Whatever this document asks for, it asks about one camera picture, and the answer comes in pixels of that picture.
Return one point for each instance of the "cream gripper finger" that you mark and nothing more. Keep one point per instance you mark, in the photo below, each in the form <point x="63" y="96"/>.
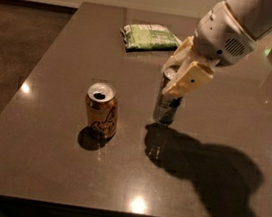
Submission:
<point x="182" y="57"/>
<point x="193" y="77"/>

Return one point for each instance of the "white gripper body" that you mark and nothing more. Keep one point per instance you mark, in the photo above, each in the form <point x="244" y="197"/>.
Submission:
<point x="222" y="35"/>

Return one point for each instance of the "silver blue redbull can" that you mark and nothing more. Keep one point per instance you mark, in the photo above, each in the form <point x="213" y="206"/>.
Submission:
<point x="166" y="107"/>

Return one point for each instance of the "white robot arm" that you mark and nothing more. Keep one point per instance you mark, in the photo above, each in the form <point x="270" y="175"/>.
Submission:
<point x="255" y="16"/>

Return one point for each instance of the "orange soda can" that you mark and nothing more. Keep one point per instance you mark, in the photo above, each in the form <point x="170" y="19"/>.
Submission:
<point x="101" y="108"/>

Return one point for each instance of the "green snack bag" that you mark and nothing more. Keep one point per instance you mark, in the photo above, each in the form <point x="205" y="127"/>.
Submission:
<point x="148" y="37"/>

